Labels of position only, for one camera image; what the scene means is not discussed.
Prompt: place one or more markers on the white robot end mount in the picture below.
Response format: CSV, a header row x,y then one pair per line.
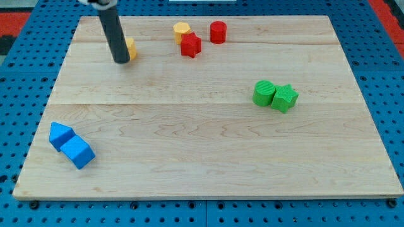
x,y
99,4

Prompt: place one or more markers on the light wooden board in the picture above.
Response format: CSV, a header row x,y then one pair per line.
x,y
169,127

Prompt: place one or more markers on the blue triangle block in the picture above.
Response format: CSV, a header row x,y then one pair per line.
x,y
60,134

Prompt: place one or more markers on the red star block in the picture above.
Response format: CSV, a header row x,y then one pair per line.
x,y
190,45

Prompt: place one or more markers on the red cylinder block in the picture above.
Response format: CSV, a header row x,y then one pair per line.
x,y
218,32

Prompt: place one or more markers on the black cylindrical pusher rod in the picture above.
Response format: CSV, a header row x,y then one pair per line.
x,y
111,25

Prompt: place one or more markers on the green cylinder block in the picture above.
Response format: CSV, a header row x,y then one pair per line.
x,y
264,91

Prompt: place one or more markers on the yellow hexagon block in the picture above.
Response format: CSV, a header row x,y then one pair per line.
x,y
179,29

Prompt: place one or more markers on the green star block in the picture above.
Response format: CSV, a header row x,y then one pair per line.
x,y
285,98

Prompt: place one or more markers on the yellow heart block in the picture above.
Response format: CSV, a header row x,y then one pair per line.
x,y
131,48

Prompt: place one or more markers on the blue cube block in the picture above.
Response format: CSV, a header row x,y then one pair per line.
x,y
78,151

